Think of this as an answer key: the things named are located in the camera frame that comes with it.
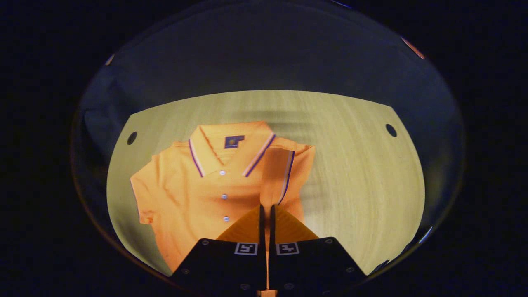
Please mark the orange polo T-shirt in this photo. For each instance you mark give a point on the orange polo T-shirt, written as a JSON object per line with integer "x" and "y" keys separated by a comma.
{"x": 185, "y": 194}

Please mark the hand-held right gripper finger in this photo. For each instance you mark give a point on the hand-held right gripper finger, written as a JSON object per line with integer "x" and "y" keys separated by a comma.
{"x": 262, "y": 255}
{"x": 272, "y": 255}

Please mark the round black table grommet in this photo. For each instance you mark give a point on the round black table grommet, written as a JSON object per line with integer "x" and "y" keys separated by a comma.
{"x": 132, "y": 137}
{"x": 391, "y": 130}

